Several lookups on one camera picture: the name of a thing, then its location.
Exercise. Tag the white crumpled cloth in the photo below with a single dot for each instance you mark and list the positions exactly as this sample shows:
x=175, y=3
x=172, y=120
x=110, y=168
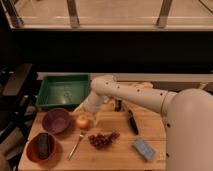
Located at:
x=106, y=99

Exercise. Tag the orange bowl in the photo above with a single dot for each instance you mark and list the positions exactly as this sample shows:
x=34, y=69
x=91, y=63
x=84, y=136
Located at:
x=32, y=149

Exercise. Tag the blue sponge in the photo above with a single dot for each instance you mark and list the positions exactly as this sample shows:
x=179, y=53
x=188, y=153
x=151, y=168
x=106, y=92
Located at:
x=144, y=149

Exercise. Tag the small dark cup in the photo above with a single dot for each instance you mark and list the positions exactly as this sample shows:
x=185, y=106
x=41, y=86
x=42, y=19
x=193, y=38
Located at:
x=118, y=105

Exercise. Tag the dark sponge block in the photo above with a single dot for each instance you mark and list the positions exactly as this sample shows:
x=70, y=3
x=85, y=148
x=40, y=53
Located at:
x=43, y=146

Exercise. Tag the purple bowl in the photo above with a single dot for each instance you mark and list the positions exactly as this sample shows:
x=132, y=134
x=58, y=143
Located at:
x=56, y=120

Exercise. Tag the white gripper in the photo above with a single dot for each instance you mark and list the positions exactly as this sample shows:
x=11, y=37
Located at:
x=90, y=108

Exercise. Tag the red apple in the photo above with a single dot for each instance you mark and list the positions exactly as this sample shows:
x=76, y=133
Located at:
x=82, y=122

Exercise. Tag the green plastic tray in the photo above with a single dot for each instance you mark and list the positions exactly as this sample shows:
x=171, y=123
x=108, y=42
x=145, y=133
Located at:
x=63, y=91

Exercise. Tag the red grape bunch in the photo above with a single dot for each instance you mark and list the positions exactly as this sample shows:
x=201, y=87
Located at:
x=103, y=140

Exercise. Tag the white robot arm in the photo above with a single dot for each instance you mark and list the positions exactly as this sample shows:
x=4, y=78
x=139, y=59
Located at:
x=189, y=115

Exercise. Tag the black handled knife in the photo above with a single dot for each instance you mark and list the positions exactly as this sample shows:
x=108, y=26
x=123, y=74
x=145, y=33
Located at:
x=133, y=122

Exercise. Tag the metal fork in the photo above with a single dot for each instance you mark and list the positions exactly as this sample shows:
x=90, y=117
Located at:
x=80, y=138

